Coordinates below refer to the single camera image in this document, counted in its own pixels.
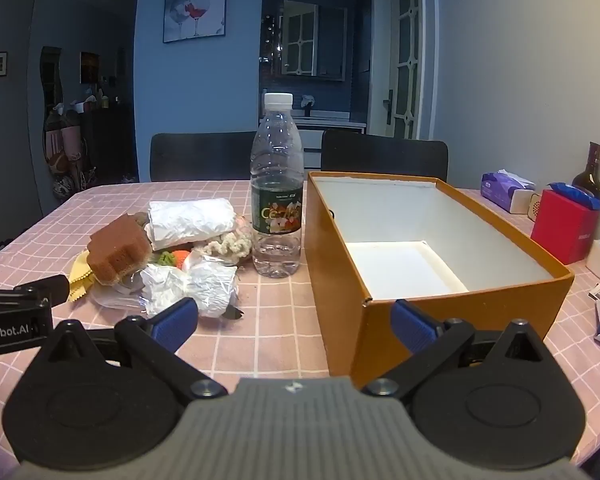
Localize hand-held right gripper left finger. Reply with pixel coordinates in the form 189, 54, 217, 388
50, 298, 229, 399

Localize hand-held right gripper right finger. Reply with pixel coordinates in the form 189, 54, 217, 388
360, 299, 546, 399

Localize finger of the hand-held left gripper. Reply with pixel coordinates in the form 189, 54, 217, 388
0, 275, 71, 312

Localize white plastic bag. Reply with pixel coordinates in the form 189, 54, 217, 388
90, 254, 241, 319

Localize knitted fruit toy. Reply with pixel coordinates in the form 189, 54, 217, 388
157, 249, 191, 269

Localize brown plush toy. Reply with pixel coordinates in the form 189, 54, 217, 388
86, 212, 152, 286

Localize orange cardboard box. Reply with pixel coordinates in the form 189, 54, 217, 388
304, 170, 576, 391

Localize white towel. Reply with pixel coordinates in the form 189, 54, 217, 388
145, 198, 237, 252

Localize yellow cloth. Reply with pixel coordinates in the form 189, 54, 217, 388
67, 252, 102, 304

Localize pink checked tablecloth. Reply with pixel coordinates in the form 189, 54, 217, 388
0, 180, 600, 467

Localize white knitted pouch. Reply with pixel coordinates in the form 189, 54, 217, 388
190, 230, 253, 264

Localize hanging pink bags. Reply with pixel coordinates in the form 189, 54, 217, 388
44, 107, 87, 201

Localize dark cabinet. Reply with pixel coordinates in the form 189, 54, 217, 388
82, 105, 139, 187

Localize purple tissue pack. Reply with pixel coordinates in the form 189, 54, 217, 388
480, 169, 537, 212

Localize small white speaker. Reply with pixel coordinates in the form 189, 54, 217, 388
511, 189, 544, 222

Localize clear plastic water bottle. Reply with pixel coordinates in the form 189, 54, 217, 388
250, 92, 306, 278

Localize black chair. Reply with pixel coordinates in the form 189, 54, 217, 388
321, 129, 449, 184
150, 132, 259, 183

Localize red box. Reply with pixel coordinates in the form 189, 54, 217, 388
531, 182, 600, 266

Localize dark framed picture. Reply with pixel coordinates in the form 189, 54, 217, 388
80, 51, 101, 84

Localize dark wine bottle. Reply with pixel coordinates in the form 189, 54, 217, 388
572, 142, 600, 201

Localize white glazed door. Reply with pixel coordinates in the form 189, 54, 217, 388
380, 0, 427, 141

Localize wavy wall mirror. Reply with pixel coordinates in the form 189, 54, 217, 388
40, 46, 64, 121

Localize mirrored wall cabinet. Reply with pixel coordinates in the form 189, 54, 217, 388
279, 0, 349, 81

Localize wine glass wall picture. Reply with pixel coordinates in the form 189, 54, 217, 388
163, 0, 229, 44

